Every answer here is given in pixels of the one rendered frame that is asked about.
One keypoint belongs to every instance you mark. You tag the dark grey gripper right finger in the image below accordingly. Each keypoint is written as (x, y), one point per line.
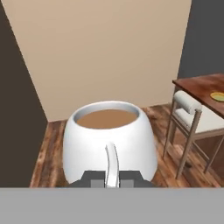
(131, 178)

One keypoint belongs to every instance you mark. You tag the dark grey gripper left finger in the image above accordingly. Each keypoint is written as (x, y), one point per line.
(92, 178)

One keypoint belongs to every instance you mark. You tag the white cup of tea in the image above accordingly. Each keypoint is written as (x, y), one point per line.
(87, 151)

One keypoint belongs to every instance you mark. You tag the brown wooden dining table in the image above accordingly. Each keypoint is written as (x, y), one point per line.
(204, 87)

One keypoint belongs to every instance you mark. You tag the yellow green saucer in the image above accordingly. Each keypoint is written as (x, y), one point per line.
(218, 96)

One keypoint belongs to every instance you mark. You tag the white cushioned wooden chair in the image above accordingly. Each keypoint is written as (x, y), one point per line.
(189, 116)

